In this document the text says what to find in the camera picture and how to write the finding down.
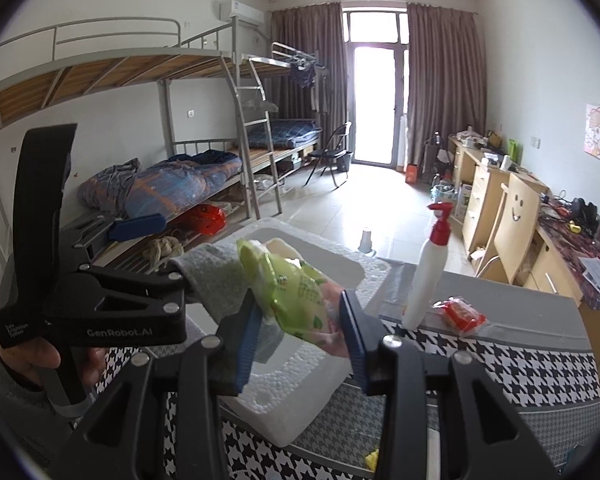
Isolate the black folding chair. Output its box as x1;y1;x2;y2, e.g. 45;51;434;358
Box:
304;122;352;188

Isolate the white foam box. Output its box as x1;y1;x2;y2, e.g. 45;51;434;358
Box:
187;218;390;448

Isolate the left brown curtain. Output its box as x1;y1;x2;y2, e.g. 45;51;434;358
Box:
268;2;348;148

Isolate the grey cloth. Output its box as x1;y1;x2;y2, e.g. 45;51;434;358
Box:
166;242;284;384

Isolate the long wooden desk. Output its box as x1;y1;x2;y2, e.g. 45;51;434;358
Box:
448;136;600;371

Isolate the red snack packet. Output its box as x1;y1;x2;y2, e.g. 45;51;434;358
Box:
431;297;488;335

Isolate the houndstooth tablecloth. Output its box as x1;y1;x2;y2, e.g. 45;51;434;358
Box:
94;253;600;480

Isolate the person's left hand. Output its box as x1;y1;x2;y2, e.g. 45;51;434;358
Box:
0;338;108;387

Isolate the right brown curtain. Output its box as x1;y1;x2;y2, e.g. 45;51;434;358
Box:
406;3;486;169

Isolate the orange bag on floor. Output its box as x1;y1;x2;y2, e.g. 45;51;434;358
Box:
405;164;418;185

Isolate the clear blue water bottle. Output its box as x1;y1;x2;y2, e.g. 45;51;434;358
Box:
358;231;376;256

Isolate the red plastic bag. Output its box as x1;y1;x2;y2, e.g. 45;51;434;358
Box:
173;204;226;235

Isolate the far metal bunk bed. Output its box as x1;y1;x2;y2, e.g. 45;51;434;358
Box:
233;41;329;152

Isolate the white air conditioner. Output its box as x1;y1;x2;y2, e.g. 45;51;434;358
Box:
220;0;265;26

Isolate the blue orange quilt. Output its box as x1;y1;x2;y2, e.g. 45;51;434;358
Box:
78;150;242;221

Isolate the wooden smiley chair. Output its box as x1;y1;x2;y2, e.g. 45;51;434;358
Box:
476;174;541;284

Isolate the white spray bottle red top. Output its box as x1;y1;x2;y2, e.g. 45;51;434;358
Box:
402;202;453;330

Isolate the brown curtain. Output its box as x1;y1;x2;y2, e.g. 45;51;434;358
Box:
406;3;486;169
268;2;348;148

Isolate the grey metal bunk bed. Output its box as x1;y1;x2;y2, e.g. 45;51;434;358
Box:
0;16;271;276

